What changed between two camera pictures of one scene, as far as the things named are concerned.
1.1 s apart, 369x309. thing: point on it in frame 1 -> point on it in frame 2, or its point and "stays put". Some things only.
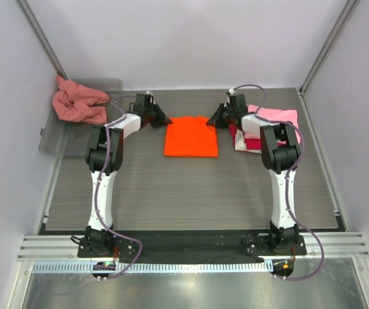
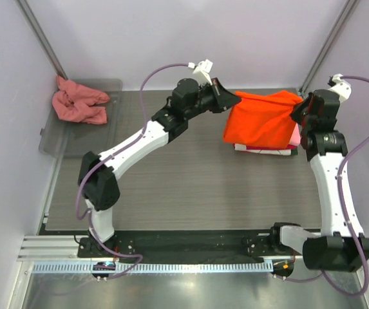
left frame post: [57, 68] stays put
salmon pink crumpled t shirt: [74, 103] stays put
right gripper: [215, 120] -> [296, 114]
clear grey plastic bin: [59, 137] stays put
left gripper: [163, 120] -> [223, 98]
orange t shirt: [190, 136] -> [261, 119]
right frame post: [348, 6] stays put
